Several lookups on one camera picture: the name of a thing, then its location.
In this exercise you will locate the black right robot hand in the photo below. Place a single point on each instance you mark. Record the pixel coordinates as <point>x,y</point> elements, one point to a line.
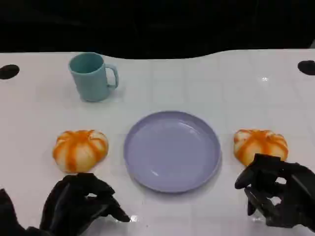
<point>297,191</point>

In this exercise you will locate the orange and white bread roll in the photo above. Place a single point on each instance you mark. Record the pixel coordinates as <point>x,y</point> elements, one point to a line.
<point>80,151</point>
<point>258,143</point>

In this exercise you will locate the lilac plate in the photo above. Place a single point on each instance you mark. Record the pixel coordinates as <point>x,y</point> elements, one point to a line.
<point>172,152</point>

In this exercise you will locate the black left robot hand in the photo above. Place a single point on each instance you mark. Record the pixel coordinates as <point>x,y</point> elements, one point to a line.
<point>66,204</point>

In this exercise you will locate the pale green mug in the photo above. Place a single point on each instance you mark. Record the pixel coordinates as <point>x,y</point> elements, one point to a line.
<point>91,83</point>

